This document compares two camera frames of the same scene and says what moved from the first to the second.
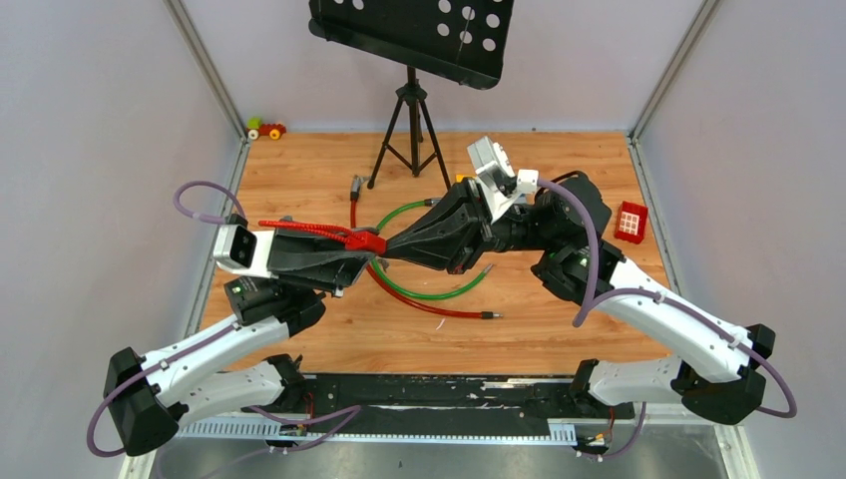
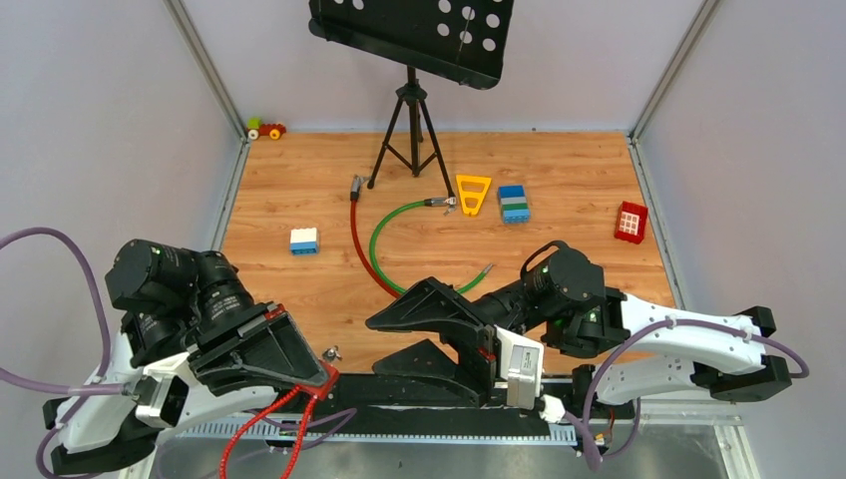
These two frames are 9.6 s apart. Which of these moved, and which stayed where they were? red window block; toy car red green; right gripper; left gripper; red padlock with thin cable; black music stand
Moved: red padlock with thin cable; left gripper; right gripper
Stayed: black music stand; toy car red green; red window block
